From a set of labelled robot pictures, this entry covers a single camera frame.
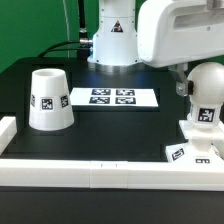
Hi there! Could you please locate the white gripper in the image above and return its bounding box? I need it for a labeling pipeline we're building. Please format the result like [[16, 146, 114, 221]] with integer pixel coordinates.
[[137, 0, 224, 97]]

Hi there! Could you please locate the white lamp bulb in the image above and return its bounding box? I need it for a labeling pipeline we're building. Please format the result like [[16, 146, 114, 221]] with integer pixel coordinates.
[[187, 62, 224, 129]]

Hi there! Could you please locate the white lamp base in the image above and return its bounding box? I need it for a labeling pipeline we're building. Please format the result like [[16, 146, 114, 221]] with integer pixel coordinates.
[[165, 120, 224, 165]]

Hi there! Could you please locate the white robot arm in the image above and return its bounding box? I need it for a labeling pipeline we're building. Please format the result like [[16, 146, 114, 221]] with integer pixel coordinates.
[[88, 0, 224, 96]]

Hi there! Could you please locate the white lamp shade cone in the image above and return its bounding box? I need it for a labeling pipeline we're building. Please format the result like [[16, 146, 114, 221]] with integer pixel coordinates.
[[29, 68, 74, 131]]

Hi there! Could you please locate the white marker sheet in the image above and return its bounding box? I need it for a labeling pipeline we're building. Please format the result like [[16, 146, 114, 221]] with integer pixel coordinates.
[[70, 87, 158, 107]]

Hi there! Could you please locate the white left fence block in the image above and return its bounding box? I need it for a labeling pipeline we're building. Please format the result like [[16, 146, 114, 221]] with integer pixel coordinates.
[[0, 116, 17, 155]]

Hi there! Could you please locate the white front fence wall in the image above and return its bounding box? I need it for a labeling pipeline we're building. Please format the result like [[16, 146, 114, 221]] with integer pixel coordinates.
[[0, 159, 224, 191]]

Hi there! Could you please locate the black upright cable connector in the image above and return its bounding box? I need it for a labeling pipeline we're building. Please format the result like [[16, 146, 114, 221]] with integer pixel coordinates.
[[77, 0, 88, 60]]

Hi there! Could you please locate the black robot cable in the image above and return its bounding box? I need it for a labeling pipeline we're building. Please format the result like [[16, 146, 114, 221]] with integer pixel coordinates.
[[38, 40, 93, 58]]

